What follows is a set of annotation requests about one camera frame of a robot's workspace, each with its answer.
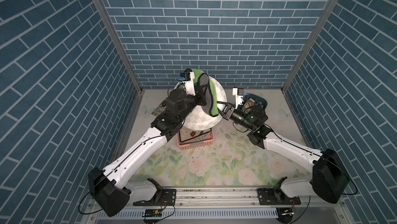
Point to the dark green plastic bin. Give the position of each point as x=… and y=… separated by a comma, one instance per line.
x=251, y=100

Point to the pink perforated plastic basket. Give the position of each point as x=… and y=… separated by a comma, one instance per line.
x=208, y=141

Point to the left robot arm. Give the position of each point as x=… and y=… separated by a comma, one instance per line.
x=108, y=185

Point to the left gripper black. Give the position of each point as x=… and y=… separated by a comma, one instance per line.
x=199, y=98

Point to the aluminium rail frame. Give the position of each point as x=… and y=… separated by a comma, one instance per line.
x=226, y=205

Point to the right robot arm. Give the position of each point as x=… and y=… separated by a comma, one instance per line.
x=328, y=178

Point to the square floral plate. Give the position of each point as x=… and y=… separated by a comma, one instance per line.
x=186, y=135

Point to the small green circuit board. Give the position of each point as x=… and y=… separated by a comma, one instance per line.
x=152, y=213

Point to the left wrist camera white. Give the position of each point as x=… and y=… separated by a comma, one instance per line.
x=187, y=80

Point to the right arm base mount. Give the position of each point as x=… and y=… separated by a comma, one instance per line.
x=275, y=196

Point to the blue checkered round plate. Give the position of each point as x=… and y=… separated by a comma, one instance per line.
x=198, y=119

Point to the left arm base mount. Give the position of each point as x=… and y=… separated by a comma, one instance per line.
x=151, y=193

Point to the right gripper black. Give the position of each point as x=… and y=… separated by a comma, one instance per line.
x=228, y=112

